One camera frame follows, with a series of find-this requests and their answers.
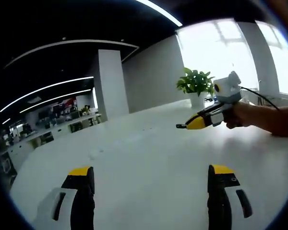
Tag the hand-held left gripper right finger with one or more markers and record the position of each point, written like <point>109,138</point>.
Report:
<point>225,206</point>

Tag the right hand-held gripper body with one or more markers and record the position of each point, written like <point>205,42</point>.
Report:
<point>228,88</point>

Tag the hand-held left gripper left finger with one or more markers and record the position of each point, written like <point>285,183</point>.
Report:
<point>62,208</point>

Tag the black socket plastic buckle part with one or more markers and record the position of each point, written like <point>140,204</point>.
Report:
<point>185,126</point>

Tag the black pronged plastic buckle part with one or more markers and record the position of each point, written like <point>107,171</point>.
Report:
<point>179,125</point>

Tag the person's right hand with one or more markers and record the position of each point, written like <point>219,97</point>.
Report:
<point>242,115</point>

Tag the white plant pot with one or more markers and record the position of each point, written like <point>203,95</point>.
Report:
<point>198,100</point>

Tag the green leafy plant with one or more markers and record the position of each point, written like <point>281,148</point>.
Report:
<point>195,81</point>

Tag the bright window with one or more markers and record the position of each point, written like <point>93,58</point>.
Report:
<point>213,48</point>
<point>280,62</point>

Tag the long white office desk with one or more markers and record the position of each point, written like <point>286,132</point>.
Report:
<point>50,134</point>

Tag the white square pillar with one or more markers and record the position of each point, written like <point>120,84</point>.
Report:
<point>110,86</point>

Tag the long ceiling light strip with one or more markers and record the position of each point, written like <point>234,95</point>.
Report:
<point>163,12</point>
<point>45,89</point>
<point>55,98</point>

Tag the white curved ceiling trim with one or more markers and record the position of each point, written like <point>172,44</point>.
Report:
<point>69,42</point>

